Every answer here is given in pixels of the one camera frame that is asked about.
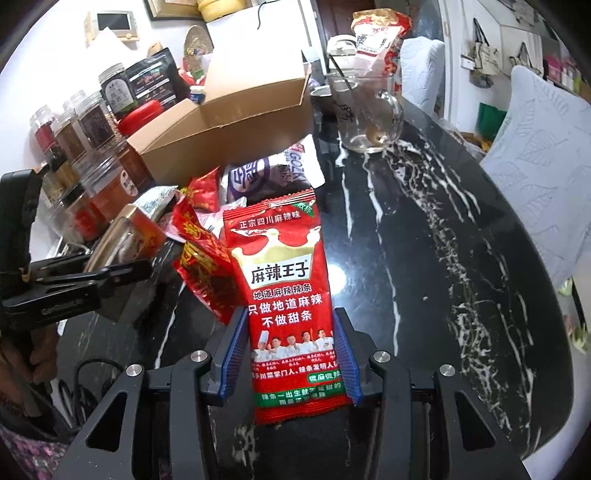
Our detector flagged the white chair back cushion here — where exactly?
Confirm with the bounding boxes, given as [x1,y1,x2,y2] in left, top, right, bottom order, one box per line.
[401,36,445,116]

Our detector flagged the yellow pot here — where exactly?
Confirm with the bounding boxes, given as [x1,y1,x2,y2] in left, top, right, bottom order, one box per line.
[197,0,247,22]

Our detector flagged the hanging tote bag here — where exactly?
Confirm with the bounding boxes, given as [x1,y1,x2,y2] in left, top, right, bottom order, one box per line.
[470,18,500,89]

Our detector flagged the green shopping bag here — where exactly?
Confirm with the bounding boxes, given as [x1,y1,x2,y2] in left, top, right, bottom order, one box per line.
[476,103,507,141]

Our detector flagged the black coffee pouch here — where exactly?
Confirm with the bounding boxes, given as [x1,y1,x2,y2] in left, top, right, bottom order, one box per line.
[125,48,189,110]

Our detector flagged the white mini fridge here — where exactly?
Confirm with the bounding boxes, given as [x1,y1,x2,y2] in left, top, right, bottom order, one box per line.
[206,1,324,62]

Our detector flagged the brown cardboard box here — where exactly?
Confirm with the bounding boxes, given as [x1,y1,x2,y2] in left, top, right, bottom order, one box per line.
[128,46,312,186]

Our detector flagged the brown label spice jar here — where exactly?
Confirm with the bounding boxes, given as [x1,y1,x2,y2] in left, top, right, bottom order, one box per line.
[50,109,87,162]

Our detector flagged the green label tall jar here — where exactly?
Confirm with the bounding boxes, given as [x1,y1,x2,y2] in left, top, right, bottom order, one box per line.
[99,63,138,120]

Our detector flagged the clear jar orange contents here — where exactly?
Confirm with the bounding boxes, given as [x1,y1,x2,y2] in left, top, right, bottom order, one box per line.
[81,143,155,222]

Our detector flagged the large red white food bag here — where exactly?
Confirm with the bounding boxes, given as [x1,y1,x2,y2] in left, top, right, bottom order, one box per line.
[351,8,412,75]

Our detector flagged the red plastic canister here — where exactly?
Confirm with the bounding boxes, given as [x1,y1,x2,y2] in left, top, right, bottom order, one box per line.
[117,100,163,137]

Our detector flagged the red yellow crinkled snack bag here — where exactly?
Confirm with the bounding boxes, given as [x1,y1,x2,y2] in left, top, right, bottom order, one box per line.
[171,197,245,325]

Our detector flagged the person's left hand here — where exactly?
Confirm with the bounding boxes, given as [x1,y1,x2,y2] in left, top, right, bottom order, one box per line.
[1,324,59,386]

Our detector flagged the woven round fan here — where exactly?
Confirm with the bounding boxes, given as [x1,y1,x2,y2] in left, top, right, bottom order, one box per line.
[183,25,213,76]

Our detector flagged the red label spice jar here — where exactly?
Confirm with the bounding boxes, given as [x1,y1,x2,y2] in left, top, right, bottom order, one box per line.
[30,105,56,153]

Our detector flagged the small red candy packet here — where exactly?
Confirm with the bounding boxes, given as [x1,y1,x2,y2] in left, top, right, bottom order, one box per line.
[181,168,221,213]

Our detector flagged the white purple snack packet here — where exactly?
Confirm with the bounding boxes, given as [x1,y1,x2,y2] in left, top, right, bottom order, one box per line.
[221,135,325,205]

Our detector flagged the wall intercom panel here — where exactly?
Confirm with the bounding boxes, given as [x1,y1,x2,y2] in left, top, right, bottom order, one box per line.
[84,11,138,45]

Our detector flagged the dark label spice jar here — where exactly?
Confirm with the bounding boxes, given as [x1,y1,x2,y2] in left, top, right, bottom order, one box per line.
[75,92,115,150]

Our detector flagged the red spicy strip snack bag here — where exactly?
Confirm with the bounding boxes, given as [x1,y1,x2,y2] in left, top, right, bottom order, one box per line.
[222,189,349,425]

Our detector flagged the white thermos jug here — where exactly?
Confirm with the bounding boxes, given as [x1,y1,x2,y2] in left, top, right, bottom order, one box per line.
[327,34,356,72]

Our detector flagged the clear glass mug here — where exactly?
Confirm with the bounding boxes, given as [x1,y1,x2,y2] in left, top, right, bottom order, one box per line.
[328,70,405,154]

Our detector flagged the gold framed picture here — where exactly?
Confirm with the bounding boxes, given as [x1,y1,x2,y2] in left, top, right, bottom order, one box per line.
[144,0,201,20]

